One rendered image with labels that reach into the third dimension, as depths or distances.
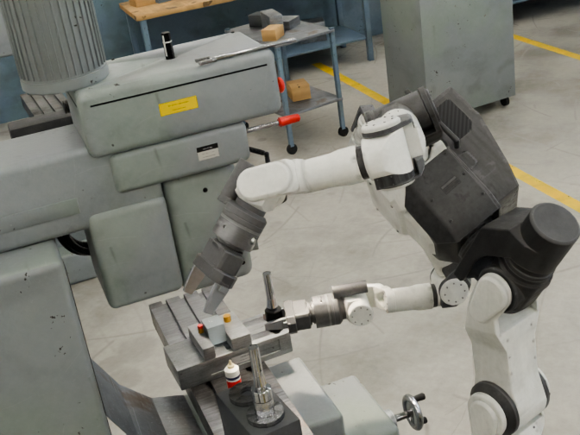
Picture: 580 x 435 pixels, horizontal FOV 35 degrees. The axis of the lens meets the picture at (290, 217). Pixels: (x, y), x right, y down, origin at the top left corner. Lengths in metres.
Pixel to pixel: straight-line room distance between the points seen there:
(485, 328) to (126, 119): 0.94
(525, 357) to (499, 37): 4.99
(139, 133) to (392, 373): 2.36
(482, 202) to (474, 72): 4.92
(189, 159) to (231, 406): 0.60
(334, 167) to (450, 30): 5.09
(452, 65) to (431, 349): 3.01
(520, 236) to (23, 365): 1.14
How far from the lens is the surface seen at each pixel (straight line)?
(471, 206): 2.07
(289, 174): 1.72
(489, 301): 2.07
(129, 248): 2.20
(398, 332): 4.45
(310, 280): 4.98
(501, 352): 2.19
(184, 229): 2.24
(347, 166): 1.71
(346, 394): 2.86
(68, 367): 2.19
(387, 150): 1.71
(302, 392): 2.69
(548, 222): 1.97
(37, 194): 2.13
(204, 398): 2.60
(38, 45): 2.07
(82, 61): 2.08
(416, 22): 6.66
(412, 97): 2.00
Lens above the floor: 2.42
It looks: 25 degrees down
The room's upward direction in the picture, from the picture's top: 9 degrees counter-clockwise
